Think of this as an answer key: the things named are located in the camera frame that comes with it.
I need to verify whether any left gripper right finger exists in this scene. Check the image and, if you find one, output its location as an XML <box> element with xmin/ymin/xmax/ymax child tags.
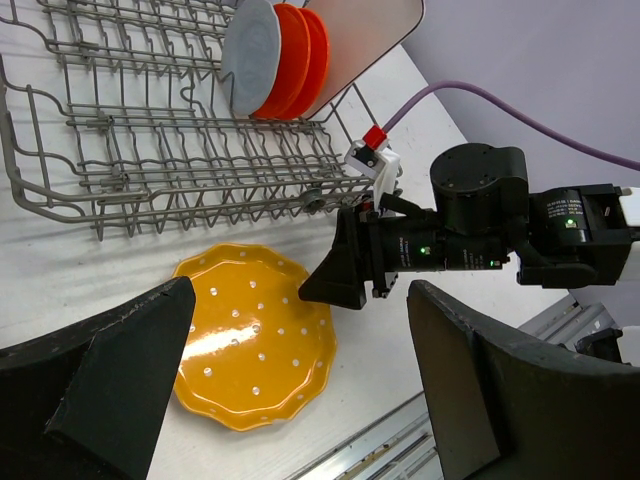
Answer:
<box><xmin>407</xmin><ymin>280</ymin><xmax>639</xmax><ymax>479</ymax></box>

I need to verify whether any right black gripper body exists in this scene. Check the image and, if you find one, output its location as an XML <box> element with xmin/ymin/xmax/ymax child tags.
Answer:
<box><xmin>357</xmin><ymin>200</ymin><xmax>510</xmax><ymax>298</ymax></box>

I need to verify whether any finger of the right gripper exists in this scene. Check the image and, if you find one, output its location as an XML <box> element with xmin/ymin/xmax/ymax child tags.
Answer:
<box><xmin>298</xmin><ymin>208</ymin><xmax>368</xmax><ymax>310</ymax></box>

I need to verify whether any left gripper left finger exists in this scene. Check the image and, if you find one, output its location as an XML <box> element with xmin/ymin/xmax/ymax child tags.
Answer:
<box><xmin>1</xmin><ymin>277</ymin><xmax>195</xmax><ymax>479</ymax></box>

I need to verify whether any yellow dotted scalloped plate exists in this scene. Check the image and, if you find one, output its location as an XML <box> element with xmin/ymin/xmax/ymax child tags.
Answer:
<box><xmin>173</xmin><ymin>243</ymin><xmax>337</xmax><ymax>432</ymax></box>

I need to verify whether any white rectangular plate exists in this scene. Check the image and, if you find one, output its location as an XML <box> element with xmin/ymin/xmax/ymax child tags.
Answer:
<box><xmin>303</xmin><ymin>0</ymin><xmax>426</xmax><ymax>119</ymax></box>

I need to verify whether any orange round plate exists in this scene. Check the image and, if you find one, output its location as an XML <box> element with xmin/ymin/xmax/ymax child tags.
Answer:
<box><xmin>279</xmin><ymin>8</ymin><xmax>330</xmax><ymax>120</ymax></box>
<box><xmin>253</xmin><ymin>3</ymin><xmax>311</xmax><ymax>119</ymax></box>

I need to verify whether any light blue scalloped plate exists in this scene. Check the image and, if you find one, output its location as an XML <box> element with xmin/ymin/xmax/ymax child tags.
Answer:
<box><xmin>220</xmin><ymin>0</ymin><xmax>281</xmax><ymax>115</ymax></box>

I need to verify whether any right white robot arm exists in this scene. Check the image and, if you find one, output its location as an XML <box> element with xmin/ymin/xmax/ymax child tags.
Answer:
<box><xmin>298</xmin><ymin>143</ymin><xmax>639</xmax><ymax>310</ymax></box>

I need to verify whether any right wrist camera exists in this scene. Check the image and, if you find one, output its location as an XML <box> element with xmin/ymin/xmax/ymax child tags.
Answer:
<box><xmin>344</xmin><ymin>125</ymin><xmax>400</xmax><ymax>210</ymax></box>

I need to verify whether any grey wire dish rack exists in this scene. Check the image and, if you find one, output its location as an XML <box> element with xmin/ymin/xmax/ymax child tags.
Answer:
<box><xmin>1</xmin><ymin>1</ymin><xmax>373</xmax><ymax>237</ymax></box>

